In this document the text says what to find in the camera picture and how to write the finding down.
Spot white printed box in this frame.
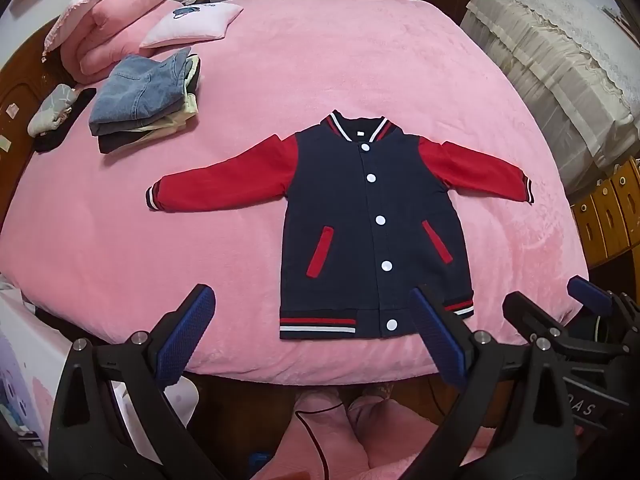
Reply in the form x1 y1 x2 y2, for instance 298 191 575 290
0 285 76 441

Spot black cable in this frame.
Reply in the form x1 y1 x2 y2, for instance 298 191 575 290
294 409 332 480

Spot grey cloth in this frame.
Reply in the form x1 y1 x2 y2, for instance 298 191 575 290
27 84 78 137

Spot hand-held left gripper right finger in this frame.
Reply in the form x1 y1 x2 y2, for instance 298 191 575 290
410 285 587 480

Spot wooden headboard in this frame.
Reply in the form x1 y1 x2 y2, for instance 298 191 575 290
0 15 66 161

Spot folded dark garment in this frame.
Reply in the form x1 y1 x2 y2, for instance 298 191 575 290
97 127 168 155

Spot pink fleece blanket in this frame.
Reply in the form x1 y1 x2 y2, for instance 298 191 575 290
0 0 591 388

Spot white plastic object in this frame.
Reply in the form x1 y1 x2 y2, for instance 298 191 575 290
107 372 201 431

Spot wooden drawer cabinet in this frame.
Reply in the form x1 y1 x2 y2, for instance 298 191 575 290
570 157 640 268

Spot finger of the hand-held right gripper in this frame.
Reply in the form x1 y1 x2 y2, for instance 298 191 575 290
566 275 640 322
501 290 569 351

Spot navy and red varsity jacket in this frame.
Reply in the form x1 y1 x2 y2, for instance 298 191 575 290
145 109 535 342

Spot black cloth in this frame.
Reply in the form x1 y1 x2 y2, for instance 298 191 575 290
34 87 97 153

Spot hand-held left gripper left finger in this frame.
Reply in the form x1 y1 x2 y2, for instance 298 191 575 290
49 284 223 480

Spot white printed pillow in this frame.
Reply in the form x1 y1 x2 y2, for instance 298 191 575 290
139 0 244 50

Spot folded blue denim jeans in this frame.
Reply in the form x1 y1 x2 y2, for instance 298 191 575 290
89 47 193 136

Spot folded pink quilt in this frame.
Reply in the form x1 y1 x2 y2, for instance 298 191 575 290
42 0 173 86

